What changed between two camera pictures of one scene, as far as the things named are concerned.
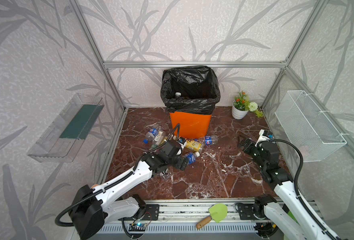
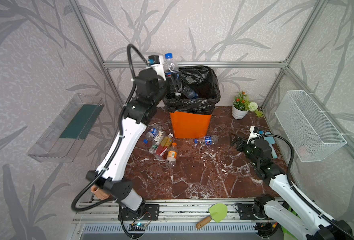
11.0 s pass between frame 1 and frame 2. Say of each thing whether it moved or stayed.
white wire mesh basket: stayed
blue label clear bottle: stayed
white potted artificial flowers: stayed
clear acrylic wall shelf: stayed
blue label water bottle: moved
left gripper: moved
